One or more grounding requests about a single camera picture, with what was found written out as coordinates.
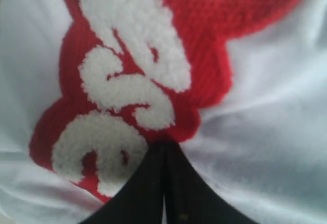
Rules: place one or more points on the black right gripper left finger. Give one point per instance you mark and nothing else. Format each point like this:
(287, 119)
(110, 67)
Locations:
(140, 201)

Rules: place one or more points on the white t-shirt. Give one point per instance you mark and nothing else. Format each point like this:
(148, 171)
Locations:
(87, 86)

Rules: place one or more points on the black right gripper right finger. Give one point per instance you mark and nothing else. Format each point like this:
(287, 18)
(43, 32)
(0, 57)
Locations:
(189, 199)

